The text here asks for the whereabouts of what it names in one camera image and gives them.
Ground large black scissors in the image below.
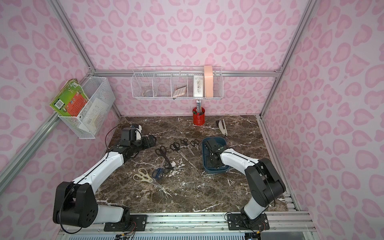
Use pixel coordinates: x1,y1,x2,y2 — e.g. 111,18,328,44
155,146,173,169

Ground small black scissors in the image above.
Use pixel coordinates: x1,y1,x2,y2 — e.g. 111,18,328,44
180,139,195,156
191,139,201,153

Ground medium black scissors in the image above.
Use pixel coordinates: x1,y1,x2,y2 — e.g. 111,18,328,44
170,142,188,161

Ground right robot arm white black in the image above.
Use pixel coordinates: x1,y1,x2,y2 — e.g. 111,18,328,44
202,138,286,220

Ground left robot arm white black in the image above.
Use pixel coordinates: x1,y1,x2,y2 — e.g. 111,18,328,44
53,135,157,231

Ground teal storage box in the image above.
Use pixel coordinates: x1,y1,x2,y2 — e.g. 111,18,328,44
201,137,231,174

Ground white patterned box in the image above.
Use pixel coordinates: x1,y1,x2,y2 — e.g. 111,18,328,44
193,75,204,98

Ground pink box on shelf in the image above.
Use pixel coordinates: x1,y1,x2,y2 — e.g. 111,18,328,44
204,65,214,98

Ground grey stapler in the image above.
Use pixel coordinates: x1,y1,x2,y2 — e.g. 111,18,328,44
216,119,228,136

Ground red pen holder cup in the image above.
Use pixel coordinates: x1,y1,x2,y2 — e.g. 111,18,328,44
193,107,205,126

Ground tape roll on shelf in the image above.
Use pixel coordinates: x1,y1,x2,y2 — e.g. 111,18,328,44
143,88,154,98

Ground white mesh side basket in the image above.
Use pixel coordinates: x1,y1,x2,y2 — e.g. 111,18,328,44
59,77,116,139

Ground white paper in basket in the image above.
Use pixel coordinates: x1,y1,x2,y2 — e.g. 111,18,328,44
79,99,108,135

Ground small calculator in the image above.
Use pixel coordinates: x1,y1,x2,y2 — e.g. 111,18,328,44
172,86,187,99

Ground green red booklet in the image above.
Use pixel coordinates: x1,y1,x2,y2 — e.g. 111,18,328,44
50,79,89,117

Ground blue handled scissors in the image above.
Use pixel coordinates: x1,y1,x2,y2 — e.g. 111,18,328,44
152,160,174,180

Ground cream handled scissors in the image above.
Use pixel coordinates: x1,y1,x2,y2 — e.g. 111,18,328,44
133,168,172,197

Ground white wire shelf basket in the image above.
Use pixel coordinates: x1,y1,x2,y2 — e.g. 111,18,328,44
131,66,224,100

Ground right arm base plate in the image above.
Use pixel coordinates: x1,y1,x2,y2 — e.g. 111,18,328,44
224,212,270,232

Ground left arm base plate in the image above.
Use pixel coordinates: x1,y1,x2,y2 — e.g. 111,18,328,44
104,215,148,233

